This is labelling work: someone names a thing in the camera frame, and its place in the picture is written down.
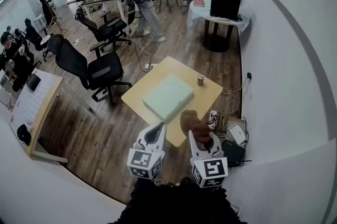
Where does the flat black box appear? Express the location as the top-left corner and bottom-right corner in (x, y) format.
(26, 74), (42, 92)

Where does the pale green board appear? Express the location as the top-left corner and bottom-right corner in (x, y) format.
(141, 74), (195, 122)

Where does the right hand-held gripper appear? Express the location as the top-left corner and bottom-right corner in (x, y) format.
(187, 130), (229, 189)

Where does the person's black clothed body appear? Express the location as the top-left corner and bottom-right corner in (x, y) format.
(106, 178), (248, 224)

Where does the white floor cable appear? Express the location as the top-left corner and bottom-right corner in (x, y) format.
(138, 35), (164, 60)

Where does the small white power strip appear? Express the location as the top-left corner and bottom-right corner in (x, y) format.
(209, 110), (218, 129)

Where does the white wall cable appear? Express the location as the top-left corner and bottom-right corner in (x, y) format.
(222, 77), (251, 113)

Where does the cardboard box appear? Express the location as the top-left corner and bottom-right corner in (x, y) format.
(218, 114), (247, 139)

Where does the coat rack with black coat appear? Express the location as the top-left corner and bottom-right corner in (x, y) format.
(39, 0), (57, 26)

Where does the black cabinet box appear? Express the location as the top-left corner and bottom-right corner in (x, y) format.
(210, 0), (243, 21)

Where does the white desk with wooden edge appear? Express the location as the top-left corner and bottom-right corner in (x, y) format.
(0, 69), (69, 163)

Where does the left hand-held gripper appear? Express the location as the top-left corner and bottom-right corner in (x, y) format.
(127, 122), (167, 181)

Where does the brown cloth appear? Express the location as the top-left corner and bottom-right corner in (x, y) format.
(180, 109), (211, 151)

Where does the white table with metal legs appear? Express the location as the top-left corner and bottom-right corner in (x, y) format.
(81, 0), (130, 26)

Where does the black floor cable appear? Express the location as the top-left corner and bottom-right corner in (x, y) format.
(128, 38), (152, 65)

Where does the black cap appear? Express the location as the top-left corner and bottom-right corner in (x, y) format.
(17, 124), (32, 146)

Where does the white square box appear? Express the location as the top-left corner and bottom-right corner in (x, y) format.
(226, 124), (247, 146)

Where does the black router with antennas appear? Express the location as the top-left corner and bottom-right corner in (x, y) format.
(221, 139), (247, 167)

